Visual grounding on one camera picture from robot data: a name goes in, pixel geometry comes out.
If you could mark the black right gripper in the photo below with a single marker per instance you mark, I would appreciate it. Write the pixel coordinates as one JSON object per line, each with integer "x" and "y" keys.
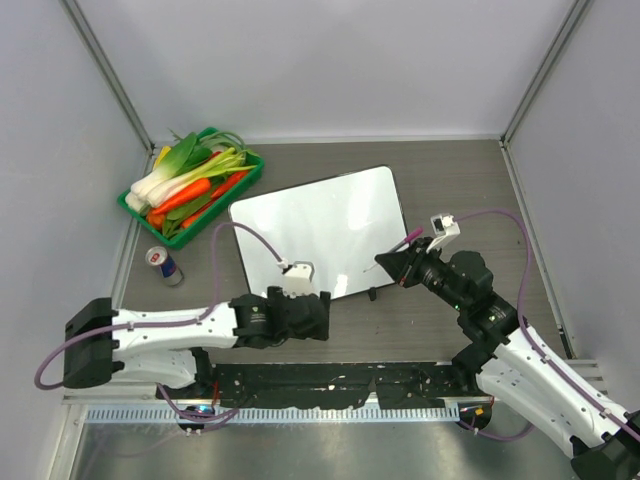
{"x": 404, "y": 266}

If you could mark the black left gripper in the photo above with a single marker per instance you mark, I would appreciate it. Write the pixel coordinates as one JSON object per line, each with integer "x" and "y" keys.
{"x": 319, "y": 332}

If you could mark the white marker with pink cap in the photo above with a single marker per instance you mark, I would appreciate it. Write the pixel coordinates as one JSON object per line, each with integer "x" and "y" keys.
{"x": 404, "y": 242}

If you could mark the white whiteboard with black frame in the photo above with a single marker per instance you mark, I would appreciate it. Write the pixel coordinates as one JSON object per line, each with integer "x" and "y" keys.
{"x": 338, "y": 225}

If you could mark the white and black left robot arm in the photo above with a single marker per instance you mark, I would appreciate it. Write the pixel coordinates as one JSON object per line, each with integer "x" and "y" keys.
{"x": 102, "y": 343}

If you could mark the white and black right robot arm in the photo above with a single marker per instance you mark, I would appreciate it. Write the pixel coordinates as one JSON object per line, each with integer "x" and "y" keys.
{"x": 509, "y": 361}

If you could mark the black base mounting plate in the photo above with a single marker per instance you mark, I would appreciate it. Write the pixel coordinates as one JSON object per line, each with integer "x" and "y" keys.
{"x": 397, "y": 385}

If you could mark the green plastic tray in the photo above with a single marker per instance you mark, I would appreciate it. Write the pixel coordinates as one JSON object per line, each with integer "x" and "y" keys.
{"x": 217, "y": 141}

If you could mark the red chili pepper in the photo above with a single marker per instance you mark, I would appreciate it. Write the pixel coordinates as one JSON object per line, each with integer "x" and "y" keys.
{"x": 229, "y": 183}

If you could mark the red and blue drink can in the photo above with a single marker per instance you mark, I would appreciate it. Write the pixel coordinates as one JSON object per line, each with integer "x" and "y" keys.
{"x": 160, "y": 260}

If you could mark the green spinach leaves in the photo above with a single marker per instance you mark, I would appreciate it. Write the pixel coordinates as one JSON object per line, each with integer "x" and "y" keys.
{"x": 174, "y": 218}

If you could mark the orange carrot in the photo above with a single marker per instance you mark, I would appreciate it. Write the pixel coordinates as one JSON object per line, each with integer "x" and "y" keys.
{"x": 184, "y": 196}

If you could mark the white and green leek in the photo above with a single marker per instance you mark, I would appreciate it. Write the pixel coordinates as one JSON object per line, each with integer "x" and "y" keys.
{"x": 162, "y": 183}

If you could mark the green bok choy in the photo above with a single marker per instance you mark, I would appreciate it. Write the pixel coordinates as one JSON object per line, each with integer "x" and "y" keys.
{"x": 187, "y": 154}

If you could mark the yellow pepper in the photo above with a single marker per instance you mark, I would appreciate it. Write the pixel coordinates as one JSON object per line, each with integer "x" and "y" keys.
{"x": 163, "y": 152}

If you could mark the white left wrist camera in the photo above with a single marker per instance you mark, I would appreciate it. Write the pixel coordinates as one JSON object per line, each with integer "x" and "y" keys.
{"x": 297, "y": 278}

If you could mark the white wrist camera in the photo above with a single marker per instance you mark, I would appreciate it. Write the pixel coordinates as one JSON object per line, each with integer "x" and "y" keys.
{"x": 445, "y": 229}
{"x": 297, "y": 278}

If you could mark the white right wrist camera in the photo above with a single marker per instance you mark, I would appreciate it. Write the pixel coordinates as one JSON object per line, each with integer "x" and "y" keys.
{"x": 445, "y": 229}

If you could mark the white slotted cable duct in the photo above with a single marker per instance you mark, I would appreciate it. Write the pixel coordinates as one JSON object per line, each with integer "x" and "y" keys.
{"x": 369, "y": 413}

